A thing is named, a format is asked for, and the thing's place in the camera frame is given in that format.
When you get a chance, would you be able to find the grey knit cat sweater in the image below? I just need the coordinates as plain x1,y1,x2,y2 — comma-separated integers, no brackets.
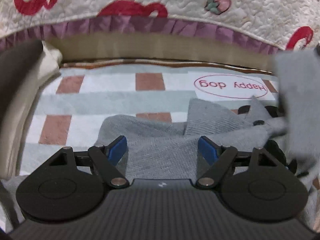
0,48,320,233

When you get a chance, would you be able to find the checkered plush blanket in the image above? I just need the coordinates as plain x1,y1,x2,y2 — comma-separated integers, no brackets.
18,63,320,190

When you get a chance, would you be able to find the beige mattress edge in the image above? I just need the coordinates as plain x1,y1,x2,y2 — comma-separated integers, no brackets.
47,32,272,73

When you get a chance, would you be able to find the folded cream garment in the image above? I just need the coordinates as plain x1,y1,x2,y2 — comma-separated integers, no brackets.
1,42,62,179

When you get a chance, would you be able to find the folded dark brown garment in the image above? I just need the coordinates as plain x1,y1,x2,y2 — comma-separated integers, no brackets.
1,40,43,136

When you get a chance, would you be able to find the white quilt with red bears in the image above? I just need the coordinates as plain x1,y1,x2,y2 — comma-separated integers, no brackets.
1,0,319,54

